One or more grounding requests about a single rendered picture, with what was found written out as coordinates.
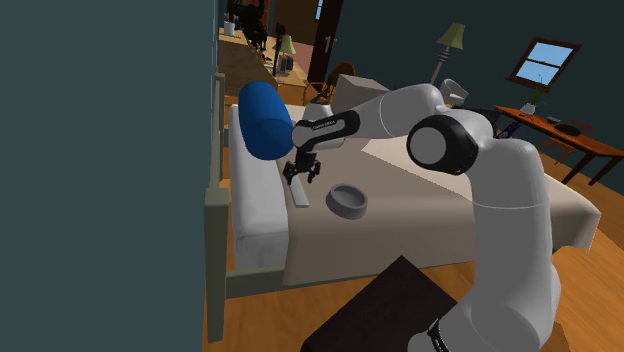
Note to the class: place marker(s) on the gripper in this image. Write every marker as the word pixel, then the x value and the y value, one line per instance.
pixel 306 160

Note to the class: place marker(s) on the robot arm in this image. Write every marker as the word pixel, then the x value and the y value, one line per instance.
pixel 507 204

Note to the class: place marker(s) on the flat white bar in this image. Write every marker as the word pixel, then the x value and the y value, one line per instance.
pixel 298 194

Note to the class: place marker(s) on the grey bowl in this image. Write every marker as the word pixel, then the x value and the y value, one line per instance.
pixel 346 200

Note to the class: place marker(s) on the blue bolster pillow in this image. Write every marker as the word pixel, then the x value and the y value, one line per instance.
pixel 265 122

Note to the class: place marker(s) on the wooden chair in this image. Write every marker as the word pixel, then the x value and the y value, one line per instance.
pixel 334 83

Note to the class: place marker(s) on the beige cardboard box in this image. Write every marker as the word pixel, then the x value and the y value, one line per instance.
pixel 356 91

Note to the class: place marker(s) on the bed with beige cover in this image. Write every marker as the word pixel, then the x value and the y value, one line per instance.
pixel 414 214

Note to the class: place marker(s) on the table lamp with green shade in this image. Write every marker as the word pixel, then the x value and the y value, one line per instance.
pixel 284 51

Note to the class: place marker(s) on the light wooden dresser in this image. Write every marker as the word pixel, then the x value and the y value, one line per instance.
pixel 244 61

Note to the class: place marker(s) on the dark wooden door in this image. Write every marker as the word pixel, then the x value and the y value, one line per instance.
pixel 325 41

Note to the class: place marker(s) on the white armchair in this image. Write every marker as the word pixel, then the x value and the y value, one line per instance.
pixel 454 92

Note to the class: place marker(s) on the floor lamp with green shade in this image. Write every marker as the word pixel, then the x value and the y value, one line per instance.
pixel 448 48

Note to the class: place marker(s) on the white pot with green plant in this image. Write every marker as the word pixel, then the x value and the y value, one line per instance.
pixel 532 100

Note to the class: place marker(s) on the brown wooden desk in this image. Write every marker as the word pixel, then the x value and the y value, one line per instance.
pixel 580 141

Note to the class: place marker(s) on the window with brown frame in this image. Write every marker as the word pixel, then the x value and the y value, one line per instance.
pixel 542 62

